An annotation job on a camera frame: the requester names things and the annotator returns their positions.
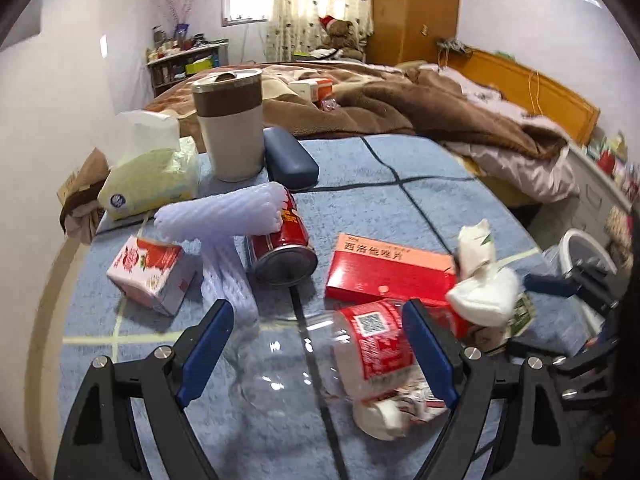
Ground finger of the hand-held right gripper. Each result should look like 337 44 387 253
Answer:
509 337 618 403
524 261 632 313

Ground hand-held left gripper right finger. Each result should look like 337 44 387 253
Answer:
401 299 581 480

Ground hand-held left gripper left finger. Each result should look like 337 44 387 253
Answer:
54 299 236 480

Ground white round bin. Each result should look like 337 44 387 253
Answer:
559 229 621 331

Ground white paper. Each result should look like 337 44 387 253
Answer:
445 219 521 328

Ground red medicine box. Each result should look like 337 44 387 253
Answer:
324 232 469 339

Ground clear plastic bottle red label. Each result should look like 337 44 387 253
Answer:
222 297 436 411

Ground small red white carton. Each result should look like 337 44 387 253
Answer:
106 235 197 317

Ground white foam fruit net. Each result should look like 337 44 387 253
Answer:
154 182 287 326

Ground green printed wrapper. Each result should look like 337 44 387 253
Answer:
480 292 538 356

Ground crumpled red white wrapper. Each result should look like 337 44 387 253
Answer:
352 376 451 441

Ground white bedside cabinet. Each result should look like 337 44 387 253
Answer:
570 130 640 243

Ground pink quilt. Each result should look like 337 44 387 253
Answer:
440 67 581 204

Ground red drink can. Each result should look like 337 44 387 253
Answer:
245 187 319 287

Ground blue checked tablecloth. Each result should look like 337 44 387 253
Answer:
60 135 601 480

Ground yellow tissue pack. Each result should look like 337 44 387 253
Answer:
96 110 201 222

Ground orange wooden headboard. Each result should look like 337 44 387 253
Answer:
445 47 601 146

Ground navy glasses case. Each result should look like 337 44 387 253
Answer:
262 126 321 192

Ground cardboard box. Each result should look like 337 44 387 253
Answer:
56 147 111 206

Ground beige tumbler brown band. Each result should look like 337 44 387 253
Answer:
191 68 266 182

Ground brown blanket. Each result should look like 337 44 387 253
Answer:
145 62 571 161

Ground white orange box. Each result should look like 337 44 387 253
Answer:
290 77 334 107

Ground cluttered white shelf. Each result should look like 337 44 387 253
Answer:
146 40 231 98

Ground orange wooden wardrobe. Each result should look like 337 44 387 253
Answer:
367 0 461 66

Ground brown teddy bear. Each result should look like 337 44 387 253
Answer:
318 15 367 61

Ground vase with purple flowers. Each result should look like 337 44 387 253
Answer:
165 0 202 41

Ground small window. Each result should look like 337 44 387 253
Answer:
221 0 271 25

